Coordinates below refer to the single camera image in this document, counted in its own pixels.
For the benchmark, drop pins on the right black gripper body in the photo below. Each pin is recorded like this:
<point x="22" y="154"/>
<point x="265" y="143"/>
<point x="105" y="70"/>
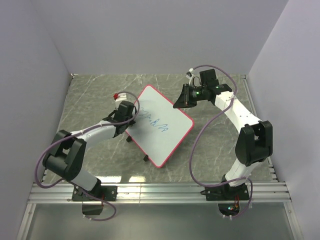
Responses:
<point x="193" y="95"/>

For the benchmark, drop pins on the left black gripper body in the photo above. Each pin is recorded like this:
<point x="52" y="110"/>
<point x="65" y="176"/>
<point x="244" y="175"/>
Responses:
<point x="130" y="124"/>

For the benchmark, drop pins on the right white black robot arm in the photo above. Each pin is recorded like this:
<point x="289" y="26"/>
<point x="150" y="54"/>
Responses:
<point x="255" y="137"/>

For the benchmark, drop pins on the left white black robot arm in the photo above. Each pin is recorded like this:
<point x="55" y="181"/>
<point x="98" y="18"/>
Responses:
<point x="66" y="154"/>

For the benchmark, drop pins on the red-framed whiteboard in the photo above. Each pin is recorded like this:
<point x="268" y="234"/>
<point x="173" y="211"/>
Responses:
<point x="159" y="128"/>

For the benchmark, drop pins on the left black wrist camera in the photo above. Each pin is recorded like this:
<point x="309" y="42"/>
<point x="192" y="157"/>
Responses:
<point x="125" y="109"/>

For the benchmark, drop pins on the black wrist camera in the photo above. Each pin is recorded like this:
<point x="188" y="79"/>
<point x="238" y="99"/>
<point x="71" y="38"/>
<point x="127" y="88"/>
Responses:
<point x="125" y="109"/>
<point x="208" y="78"/>

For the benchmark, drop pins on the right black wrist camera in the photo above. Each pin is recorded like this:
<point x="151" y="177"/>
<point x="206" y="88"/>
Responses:
<point x="208" y="78"/>

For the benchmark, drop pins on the aluminium rail frame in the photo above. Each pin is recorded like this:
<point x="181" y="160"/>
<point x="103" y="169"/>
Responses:
<point x="164" y="203"/>

